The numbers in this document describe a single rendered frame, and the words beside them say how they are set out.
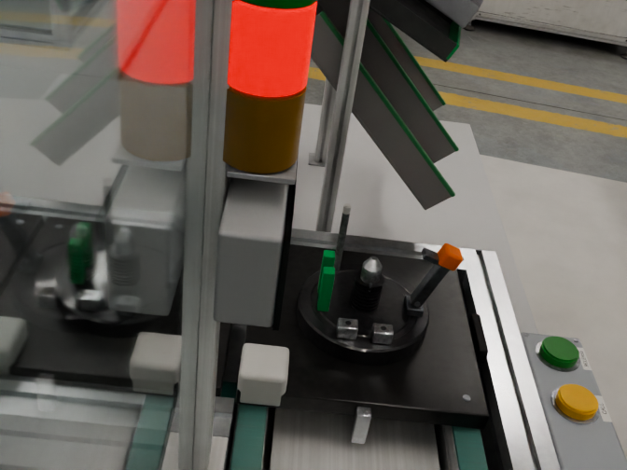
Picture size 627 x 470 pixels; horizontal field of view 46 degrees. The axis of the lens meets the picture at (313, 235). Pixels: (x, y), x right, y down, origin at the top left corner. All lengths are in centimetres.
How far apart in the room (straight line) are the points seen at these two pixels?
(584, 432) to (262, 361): 32
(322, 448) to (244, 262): 34
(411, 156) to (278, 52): 53
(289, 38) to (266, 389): 38
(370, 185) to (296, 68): 83
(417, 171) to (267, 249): 52
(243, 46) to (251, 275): 13
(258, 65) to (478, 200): 89
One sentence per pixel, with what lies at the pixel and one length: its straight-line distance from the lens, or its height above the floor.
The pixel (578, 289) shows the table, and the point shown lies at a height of 86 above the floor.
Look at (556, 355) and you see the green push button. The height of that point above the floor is 97.
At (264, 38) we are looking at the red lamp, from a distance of 40.
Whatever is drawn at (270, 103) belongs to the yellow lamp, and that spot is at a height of 131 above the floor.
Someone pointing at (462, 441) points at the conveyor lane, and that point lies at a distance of 73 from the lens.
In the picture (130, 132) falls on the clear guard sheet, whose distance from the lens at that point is 23.
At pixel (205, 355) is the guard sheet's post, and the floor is 110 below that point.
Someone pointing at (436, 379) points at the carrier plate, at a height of 97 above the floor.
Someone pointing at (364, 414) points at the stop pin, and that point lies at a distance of 70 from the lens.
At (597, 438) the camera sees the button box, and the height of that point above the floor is 96.
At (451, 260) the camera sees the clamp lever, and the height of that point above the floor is 107.
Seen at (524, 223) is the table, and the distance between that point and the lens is 124.
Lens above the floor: 149
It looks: 35 degrees down
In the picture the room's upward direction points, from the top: 9 degrees clockwise
